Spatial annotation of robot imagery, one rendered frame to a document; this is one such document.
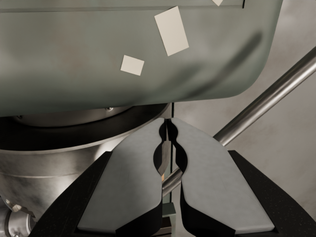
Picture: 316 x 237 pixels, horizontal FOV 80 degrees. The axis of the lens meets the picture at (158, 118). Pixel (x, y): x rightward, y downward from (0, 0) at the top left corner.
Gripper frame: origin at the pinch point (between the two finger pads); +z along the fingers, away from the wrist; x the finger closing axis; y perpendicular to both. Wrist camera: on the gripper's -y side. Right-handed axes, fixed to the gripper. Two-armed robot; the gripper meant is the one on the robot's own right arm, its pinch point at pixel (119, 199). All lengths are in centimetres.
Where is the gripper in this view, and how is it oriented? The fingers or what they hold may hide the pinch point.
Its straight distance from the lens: 53.2
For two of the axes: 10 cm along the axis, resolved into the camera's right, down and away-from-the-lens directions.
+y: 0.2, 8.7, 4.9
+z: 9.9, -0.9, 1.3
